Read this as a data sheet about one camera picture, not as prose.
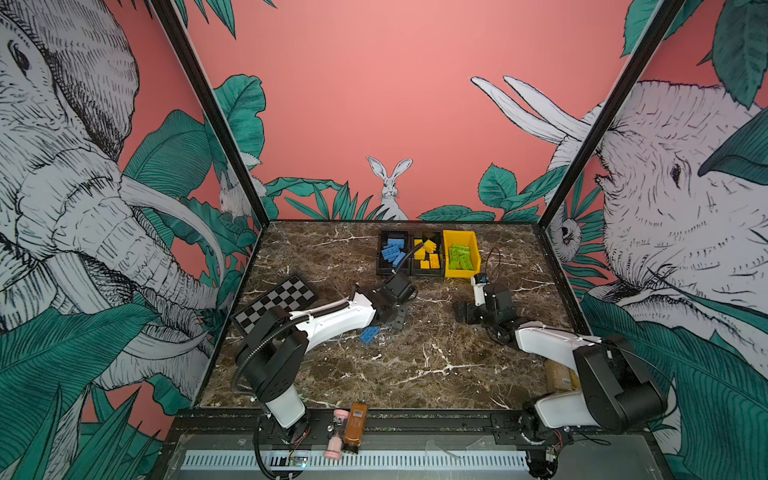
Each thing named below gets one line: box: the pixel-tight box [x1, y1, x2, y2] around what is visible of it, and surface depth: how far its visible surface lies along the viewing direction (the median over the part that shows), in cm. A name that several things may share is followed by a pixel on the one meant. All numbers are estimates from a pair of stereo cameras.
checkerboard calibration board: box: [229, 274, 318, 336], surface depth 97 cm
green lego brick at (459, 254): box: [449, 244, 471, 263], surface depth 108 cm
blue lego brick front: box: [387, 238, 405, 249], surface depth 113 cm
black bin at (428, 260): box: [411, 230, 444, 277], surface depth 109 cm
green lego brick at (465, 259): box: [449, 254, 474, 270], surface depth 106 cm
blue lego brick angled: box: [359, 326, 381, 344], surface depth 92 cm
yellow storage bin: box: [443, 230, 481, 279], surface depth 107 cm
